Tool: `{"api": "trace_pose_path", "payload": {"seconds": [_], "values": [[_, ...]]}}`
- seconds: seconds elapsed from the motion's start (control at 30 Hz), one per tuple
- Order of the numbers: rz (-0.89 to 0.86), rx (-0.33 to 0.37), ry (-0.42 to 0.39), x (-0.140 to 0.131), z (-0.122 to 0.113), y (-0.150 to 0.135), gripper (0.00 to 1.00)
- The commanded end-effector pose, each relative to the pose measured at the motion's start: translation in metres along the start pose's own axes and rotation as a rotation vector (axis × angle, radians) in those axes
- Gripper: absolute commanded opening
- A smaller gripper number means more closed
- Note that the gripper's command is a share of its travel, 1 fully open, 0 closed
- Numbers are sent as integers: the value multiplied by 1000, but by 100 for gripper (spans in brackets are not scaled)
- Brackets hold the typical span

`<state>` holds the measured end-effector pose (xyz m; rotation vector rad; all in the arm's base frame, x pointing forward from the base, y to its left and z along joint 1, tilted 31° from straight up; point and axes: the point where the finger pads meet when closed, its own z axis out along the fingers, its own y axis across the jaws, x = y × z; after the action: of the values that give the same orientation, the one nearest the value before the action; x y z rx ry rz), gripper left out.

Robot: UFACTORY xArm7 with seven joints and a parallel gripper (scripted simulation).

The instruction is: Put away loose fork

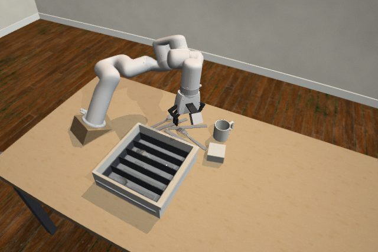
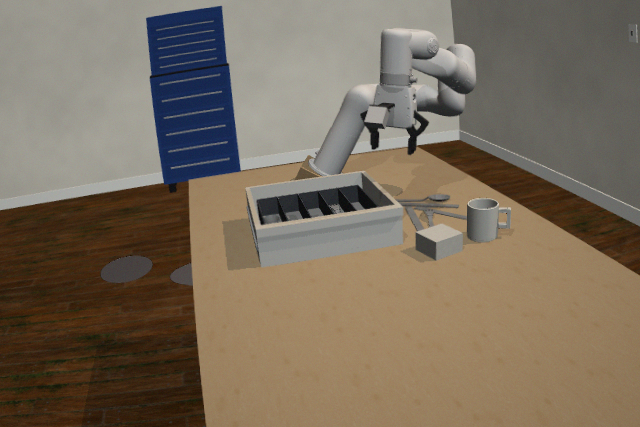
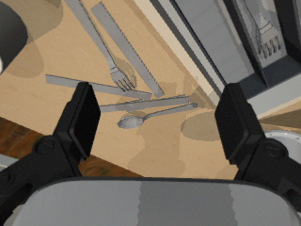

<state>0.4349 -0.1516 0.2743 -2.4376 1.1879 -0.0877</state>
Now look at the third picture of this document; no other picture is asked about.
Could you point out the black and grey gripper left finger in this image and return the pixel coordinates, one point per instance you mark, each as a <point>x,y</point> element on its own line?
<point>49,161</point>

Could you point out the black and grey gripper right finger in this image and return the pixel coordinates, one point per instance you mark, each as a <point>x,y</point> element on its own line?
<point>264,161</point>

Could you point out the grey mug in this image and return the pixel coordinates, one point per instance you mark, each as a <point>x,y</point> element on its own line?
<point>13,35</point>

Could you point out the grey metal spoon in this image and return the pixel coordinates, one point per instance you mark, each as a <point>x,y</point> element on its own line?
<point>134,121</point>

